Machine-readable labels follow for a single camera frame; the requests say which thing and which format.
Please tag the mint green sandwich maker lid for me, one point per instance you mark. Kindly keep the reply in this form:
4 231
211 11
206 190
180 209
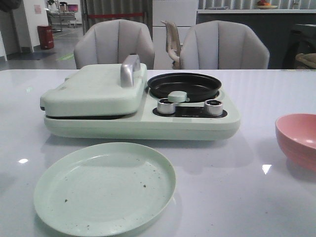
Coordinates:
98 90

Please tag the pink bowl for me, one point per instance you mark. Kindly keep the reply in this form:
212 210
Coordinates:
296 137

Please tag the mint green breakfast maker base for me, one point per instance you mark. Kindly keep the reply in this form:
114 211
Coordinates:
188 123

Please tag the left silver control knob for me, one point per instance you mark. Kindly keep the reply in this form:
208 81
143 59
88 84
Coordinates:
165 107

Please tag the silver control knob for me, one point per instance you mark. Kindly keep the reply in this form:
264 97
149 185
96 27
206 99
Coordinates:
165 107
213 107

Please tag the black round frying pan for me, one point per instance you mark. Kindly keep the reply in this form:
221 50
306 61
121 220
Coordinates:
198 87

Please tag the right silver control knob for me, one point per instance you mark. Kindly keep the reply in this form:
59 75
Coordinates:
213 107

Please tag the beige office chair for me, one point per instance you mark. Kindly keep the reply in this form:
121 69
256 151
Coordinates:
173 46

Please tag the mint green round plate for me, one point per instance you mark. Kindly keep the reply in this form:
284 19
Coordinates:
105 190

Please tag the left grey upholstered chair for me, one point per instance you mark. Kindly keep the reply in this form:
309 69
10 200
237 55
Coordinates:
110 42

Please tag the grey upholstered chair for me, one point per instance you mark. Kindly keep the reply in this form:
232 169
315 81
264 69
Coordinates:
110 42
223 45

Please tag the right grey upholstered chair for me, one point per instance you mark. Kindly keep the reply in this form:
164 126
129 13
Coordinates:
223 45

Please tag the white cabinet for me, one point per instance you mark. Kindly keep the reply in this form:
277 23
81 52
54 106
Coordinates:
181 12

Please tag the red bin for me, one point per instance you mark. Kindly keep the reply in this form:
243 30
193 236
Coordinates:
45 36

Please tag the fruit plate on counter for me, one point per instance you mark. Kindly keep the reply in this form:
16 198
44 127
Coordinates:
263 4

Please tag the dark washing machine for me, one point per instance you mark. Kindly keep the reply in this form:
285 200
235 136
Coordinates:
302 39

